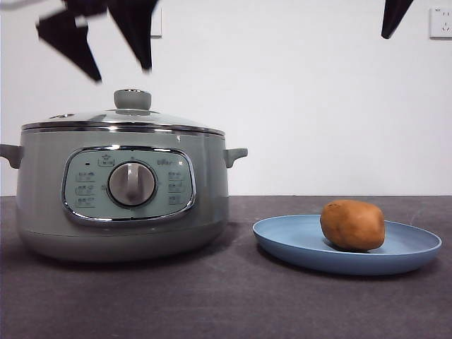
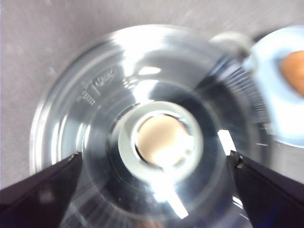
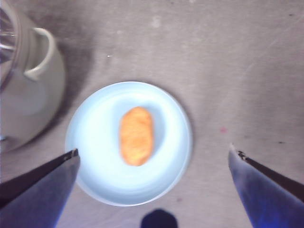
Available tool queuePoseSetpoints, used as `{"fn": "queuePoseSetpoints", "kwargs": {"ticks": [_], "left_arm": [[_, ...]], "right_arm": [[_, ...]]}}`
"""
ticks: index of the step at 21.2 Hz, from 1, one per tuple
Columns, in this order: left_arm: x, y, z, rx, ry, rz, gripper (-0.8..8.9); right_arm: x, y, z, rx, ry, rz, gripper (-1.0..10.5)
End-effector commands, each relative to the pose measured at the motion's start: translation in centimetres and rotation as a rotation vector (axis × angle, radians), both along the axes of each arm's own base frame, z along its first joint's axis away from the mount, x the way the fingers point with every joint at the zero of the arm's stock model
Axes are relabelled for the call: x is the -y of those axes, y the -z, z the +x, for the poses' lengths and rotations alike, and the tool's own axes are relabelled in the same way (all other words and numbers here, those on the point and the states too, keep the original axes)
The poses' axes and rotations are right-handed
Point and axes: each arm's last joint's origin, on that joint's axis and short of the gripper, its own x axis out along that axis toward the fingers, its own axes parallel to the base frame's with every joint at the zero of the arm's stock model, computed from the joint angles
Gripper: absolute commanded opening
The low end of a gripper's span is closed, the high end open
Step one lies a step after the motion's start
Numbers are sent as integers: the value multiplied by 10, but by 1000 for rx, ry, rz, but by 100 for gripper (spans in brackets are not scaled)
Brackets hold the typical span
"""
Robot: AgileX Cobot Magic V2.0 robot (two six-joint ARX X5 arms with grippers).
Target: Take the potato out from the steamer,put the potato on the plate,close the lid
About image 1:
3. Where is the white wall socket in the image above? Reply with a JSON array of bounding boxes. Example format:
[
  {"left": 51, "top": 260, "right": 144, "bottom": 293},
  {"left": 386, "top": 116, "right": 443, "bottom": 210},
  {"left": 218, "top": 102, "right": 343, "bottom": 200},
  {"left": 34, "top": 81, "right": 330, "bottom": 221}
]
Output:
[
  {"left": 429, "top": 7, "right": 452, "bottom": 40},
  {"left": 150, "top": 7, "right": 163, "bottom": 38}
]

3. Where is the brown potato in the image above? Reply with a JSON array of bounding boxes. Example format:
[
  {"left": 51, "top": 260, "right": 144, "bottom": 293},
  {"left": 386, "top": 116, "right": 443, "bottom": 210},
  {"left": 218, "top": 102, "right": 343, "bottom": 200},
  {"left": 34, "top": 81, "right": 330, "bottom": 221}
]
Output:
[{"left": 319, "top": 199, "right": 386, "bottom": 253}]

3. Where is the pale green electric steamer pot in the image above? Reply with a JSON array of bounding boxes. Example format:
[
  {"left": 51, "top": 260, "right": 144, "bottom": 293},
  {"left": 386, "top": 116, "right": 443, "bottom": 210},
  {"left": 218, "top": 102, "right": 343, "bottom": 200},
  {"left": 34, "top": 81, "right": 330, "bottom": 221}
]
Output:
[{"left": 0, "top": 129, "right": 249, "bottom": 263}]

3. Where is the blue round plate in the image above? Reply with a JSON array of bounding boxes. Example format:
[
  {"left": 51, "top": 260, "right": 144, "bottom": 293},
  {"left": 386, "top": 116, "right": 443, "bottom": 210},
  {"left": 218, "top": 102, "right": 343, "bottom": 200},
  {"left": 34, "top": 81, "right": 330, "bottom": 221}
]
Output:
[{"left": 252, "top": 214, "right": 443, "bottom": 277}]

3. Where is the glass lid with green knob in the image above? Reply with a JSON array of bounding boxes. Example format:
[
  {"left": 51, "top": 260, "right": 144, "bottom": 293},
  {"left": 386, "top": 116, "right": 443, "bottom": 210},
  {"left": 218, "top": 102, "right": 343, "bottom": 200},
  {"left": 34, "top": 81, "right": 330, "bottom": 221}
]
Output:
[{"left": 20, "top": 88, "right": 226, "bottom": 137}]

